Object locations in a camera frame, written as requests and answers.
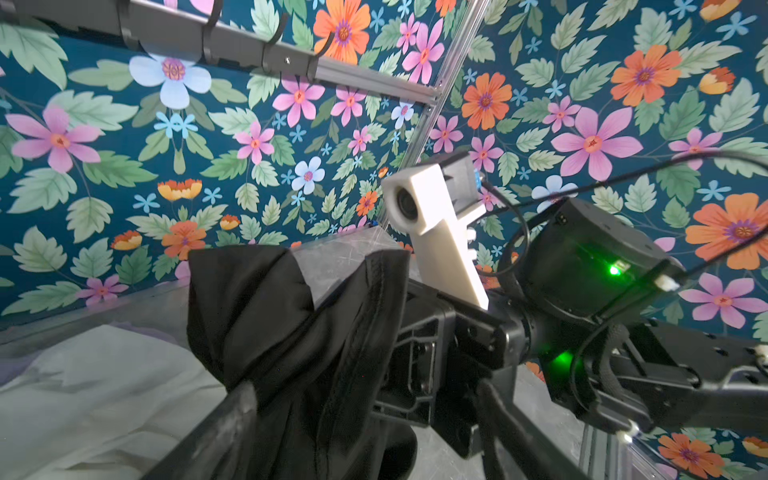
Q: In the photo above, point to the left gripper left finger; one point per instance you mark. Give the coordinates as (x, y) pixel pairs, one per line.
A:
(220, 447)

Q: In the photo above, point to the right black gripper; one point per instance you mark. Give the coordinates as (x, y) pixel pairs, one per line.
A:
(444, 347)

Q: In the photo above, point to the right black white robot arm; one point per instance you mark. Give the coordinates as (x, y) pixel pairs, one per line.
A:
(576, 303)

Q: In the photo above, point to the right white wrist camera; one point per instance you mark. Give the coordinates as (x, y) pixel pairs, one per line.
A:
(434, 204)

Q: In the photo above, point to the black cloth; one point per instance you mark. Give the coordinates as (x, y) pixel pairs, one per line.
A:
(316, 368)

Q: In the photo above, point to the white cloth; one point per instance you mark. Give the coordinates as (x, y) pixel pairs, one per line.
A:
(109, 403)

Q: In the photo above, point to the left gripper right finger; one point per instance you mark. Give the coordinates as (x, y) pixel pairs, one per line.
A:
(513, 445)

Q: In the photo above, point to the aluminium frame bars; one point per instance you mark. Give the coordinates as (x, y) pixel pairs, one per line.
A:
(433, 98)

